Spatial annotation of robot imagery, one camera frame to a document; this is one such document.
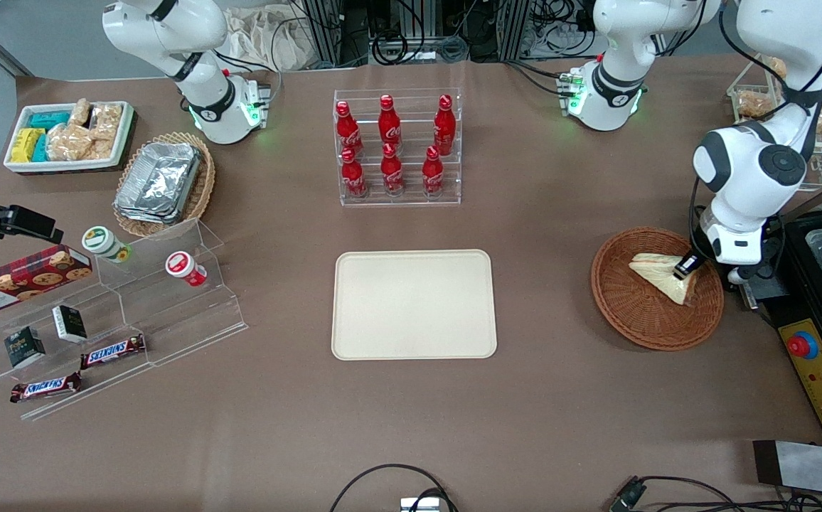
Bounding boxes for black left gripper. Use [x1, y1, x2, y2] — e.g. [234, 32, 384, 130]
[674, 251, 732, 284]

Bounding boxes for triangle sandwich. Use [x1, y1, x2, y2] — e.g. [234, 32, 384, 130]
[629, 253, 698, 306]

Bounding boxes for round brown wicker basket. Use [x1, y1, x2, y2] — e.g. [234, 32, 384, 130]
[591, 226, 725, 352]

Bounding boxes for white rectangular snack tray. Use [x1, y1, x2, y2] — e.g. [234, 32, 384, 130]
[4, 101, 136, 175]

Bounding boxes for oval light wicker basket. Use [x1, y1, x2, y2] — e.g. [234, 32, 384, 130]
[112, 132, 216, 239]

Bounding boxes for beige plastic serving tray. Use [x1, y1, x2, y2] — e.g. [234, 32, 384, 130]
[331, 249, 498, 361]

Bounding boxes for red tartan Walkers cookie box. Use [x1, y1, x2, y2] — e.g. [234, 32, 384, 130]
[0, 245, 93, 317]

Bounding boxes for green lidded yogurt cup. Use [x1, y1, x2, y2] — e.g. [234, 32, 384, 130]
[82, 225, 132, 264]

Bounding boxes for grey metal plate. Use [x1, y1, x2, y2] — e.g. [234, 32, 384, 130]
[738, 274, 785, 311]

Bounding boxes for yellow snack packet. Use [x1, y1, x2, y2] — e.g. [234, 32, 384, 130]
[11, 128, 46, 163]

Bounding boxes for small black Face box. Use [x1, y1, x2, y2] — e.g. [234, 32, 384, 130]
[4, 326, 47, 369]
[52, 304, 88, 343]

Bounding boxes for black sealing machine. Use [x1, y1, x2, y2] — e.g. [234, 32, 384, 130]
[759, 206, 822, 445]

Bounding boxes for stacked aluminium foil containers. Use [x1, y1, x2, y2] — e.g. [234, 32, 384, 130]
[114, 142, 202, 225]

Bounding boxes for red emergency stop button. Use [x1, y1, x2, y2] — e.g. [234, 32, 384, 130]
[788, 331, 819, 361]

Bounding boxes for Snickers chocolate bar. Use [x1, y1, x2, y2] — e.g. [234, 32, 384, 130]
[10, 372, 82, 404]
[80, 334, 146, 369]

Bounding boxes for red lidded yogurt cup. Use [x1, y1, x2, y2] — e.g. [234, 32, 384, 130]
[165, 251, 208, 288]

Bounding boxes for yellow control panel box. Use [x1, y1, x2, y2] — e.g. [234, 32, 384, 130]
[777, 319, 822, 439]

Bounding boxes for grey flat mat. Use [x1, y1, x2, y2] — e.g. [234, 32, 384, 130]
[752, 439, 822, 498]

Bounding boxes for red cola bottle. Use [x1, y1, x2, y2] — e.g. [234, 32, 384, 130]
[335, 100, 364, 156]
[380, 142, 405, 196]
[340, 147, 368, 198]
[378, 95, 402, 146]
[433, 95, 457, 156]
[422, 146, 445, 196]

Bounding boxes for clear acrylic bottle rack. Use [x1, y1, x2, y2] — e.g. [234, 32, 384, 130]
[333, 88, 462, 208]

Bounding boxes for beige cloth bag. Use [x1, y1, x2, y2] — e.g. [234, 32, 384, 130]
[223, 6, 312, 72]

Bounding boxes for black cable with connector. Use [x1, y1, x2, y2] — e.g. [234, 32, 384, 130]
[610, 475, 822, 512]

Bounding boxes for aluminium frame post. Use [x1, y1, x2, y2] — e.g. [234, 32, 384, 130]
[507, 0, 533, 61]
[299, 0, 344, 66]

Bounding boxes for black cable bundle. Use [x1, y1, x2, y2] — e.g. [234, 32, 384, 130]
[343, 0, 508, 65]

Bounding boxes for black looped table cable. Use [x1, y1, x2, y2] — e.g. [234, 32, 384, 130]
[329, 464, 458, 512]

